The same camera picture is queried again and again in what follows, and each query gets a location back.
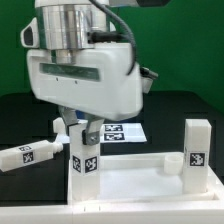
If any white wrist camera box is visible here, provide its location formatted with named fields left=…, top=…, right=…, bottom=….
left=140, top=67, right=158, bottom=94

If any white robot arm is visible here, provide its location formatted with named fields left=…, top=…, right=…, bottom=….
left=21, top=0, right=170, bottom=145

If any white marker base sheet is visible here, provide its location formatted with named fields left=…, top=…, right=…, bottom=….
left=54, top=122, right=148, bottom=145

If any white desk top tray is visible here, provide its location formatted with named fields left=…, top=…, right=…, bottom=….
left=68, top=152, right=224, bottom=203

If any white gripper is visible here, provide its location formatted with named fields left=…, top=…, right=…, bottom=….
left=27, top=43, right=143, bottom=146

